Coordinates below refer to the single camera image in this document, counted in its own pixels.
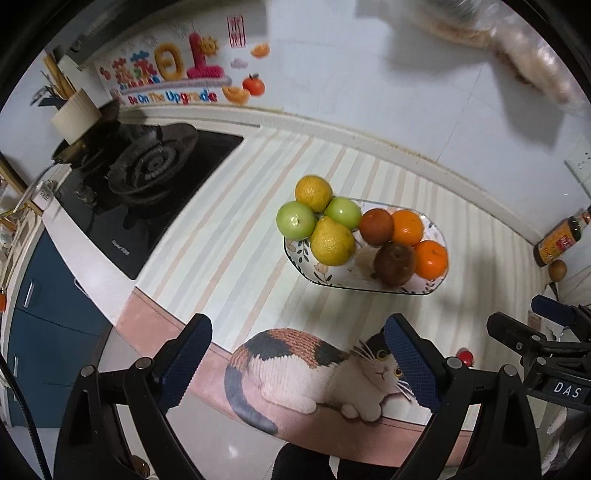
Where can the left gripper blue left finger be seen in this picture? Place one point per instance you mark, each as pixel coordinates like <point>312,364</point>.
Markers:
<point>178,359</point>

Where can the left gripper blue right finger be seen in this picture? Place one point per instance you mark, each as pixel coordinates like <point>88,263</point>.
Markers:
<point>419,359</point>

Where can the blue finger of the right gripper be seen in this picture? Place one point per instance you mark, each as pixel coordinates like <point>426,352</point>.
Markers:
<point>573,317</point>

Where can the red cherry tomato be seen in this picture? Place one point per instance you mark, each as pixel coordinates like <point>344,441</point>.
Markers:
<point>466,356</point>

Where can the red apple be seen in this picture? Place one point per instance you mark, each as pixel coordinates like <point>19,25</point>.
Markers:
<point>395,264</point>

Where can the orange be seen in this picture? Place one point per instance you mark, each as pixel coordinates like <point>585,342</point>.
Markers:
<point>408,227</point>
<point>431,260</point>

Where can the dark red-brown fruit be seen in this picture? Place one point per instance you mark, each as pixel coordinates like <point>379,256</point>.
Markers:
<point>377,227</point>

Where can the yellow lemon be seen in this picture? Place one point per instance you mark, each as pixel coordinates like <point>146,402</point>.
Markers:
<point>313,191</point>
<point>332,243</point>

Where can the green apple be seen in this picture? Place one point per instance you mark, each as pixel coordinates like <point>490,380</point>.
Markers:
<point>295,221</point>
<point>344,211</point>

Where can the brown kiwi fruit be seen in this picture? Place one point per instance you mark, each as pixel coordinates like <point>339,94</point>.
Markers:
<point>557,270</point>

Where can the soy sauce bottle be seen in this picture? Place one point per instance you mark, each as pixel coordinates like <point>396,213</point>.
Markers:
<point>561,238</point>

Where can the floral oval ceramic plate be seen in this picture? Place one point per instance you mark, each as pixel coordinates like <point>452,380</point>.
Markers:
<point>357,274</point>

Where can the blue kitchen cabinet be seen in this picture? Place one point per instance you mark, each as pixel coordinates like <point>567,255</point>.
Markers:
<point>55,331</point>

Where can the striped cat print table mat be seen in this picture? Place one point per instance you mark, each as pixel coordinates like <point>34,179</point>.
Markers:
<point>224,257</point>

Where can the black gas stove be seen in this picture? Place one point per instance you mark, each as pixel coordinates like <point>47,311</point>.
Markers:
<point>133,180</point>

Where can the white utensil holder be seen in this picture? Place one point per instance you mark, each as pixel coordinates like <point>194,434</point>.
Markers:
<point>76,117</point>

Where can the plastic bag with eggs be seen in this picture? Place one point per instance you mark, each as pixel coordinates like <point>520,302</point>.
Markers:
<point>491,25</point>

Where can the white wall socket left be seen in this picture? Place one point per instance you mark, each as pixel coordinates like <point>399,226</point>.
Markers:
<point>579,163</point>

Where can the colourful wall sticker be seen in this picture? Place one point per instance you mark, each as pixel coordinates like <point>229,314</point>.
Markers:
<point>186,63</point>

